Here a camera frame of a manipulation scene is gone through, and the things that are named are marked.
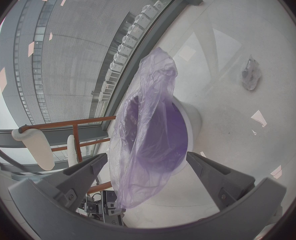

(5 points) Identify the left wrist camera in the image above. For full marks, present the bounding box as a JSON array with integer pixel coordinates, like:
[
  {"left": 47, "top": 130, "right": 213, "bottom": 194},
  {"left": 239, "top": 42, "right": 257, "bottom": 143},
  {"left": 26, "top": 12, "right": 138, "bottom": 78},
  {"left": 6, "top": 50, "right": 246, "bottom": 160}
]
[{"left": 85, "top": 200, "right": 100, "bottom": 213}]

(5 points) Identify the white trash bin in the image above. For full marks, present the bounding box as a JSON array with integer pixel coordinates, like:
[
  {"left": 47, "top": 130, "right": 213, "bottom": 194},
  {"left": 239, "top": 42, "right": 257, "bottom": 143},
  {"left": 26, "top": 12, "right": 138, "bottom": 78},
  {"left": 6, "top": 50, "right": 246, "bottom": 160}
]
[{"left": 172, "top": 96, "right": 203, "bottom": 157}]

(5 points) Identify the wooden chair with cream cushions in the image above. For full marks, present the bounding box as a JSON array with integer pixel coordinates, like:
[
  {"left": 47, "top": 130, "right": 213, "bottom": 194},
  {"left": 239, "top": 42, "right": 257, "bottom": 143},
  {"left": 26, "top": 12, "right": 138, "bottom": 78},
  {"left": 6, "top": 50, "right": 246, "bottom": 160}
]
[{"left": 11, "top": 116, "right": 117, "bottom": 196}]

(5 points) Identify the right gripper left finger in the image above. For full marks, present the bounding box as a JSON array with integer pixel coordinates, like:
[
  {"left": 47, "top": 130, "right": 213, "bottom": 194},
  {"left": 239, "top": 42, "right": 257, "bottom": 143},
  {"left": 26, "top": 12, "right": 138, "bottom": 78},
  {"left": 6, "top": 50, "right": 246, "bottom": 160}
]
[{"left": 39, "top": 153, "right": 108, "bottom": 209}]

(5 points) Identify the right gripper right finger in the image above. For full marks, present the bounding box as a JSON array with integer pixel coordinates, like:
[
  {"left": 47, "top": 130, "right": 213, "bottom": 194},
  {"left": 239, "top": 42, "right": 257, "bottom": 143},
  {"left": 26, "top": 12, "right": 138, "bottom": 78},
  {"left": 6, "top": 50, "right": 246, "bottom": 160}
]
[{"left": 186, "top": 151, "right": 256, "bottom": 213}]

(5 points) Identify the purple plastic bag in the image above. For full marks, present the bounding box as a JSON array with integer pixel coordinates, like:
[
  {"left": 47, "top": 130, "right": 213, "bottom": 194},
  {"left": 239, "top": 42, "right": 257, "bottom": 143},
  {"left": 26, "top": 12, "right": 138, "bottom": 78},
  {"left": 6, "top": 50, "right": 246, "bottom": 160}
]
[{"left": 108, "top": 47, "right": 189, "bottom": 210}]

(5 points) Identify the clear crumpled wrapper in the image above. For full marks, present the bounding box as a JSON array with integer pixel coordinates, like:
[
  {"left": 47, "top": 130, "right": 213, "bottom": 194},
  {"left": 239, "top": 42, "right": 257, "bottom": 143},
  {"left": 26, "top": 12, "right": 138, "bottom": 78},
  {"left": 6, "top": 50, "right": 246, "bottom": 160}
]
[{"left": 242, "top": 54, "right": 261, "bottom": 92}]

